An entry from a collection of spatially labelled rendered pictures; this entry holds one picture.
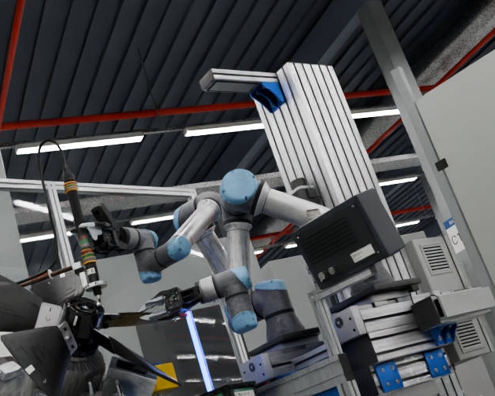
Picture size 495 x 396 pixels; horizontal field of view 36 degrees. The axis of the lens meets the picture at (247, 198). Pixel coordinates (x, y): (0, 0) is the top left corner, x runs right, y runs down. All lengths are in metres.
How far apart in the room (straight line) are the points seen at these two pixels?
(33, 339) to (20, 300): 0.25
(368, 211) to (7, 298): 1.08
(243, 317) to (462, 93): 1.79
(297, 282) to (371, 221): 4.12
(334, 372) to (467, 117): 1.75
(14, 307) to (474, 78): 2.28
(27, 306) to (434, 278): 1.45
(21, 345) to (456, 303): 1.31
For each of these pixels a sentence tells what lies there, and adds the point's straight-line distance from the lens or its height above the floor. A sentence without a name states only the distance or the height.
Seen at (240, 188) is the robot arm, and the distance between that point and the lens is 2.40.
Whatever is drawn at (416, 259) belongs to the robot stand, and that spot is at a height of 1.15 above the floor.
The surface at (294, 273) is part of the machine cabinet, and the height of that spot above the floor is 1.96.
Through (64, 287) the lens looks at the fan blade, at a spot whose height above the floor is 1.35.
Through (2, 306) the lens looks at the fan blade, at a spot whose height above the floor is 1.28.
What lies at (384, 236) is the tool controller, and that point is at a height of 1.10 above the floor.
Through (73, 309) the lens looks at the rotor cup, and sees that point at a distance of 2.32.
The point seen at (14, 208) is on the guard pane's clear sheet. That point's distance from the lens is 3.36.
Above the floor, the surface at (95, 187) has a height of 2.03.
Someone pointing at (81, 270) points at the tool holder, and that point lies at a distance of 2.48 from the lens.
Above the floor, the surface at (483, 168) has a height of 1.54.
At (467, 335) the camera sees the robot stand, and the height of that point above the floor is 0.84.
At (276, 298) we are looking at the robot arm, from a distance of 2.88.
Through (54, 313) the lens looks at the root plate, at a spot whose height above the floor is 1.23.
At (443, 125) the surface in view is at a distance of 3.71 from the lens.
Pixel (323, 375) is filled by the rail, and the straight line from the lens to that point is 2.28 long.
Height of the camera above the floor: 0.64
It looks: 19 degrees up
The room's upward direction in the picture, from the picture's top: 18 degrees counter-clockwise
